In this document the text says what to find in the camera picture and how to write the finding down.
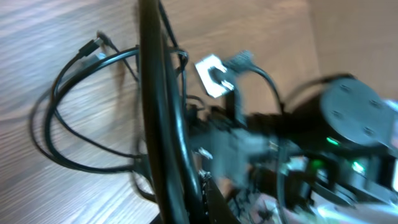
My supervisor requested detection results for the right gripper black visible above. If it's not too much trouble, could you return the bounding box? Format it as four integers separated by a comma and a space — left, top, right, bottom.
187, 105, 308, 215

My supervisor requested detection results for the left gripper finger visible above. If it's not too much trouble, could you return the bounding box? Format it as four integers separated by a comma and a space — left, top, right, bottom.
149, 174, 242, 224

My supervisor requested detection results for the thin black micro USB cable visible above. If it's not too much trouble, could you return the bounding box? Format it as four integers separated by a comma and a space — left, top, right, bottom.
49, 0, 190, 159

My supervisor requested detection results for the black USB cable silver plug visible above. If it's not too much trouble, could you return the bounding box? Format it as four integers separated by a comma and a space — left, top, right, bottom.
29, 0, 206, 224

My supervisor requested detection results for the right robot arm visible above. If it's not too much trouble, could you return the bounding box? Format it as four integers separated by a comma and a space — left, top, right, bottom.
188, 74, 397, 217

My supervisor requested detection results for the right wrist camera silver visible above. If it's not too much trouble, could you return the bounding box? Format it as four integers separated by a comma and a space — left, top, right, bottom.
195, 50, 253, 98

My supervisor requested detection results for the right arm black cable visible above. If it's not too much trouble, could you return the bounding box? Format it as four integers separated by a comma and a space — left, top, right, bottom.
248, 65, 287, 116

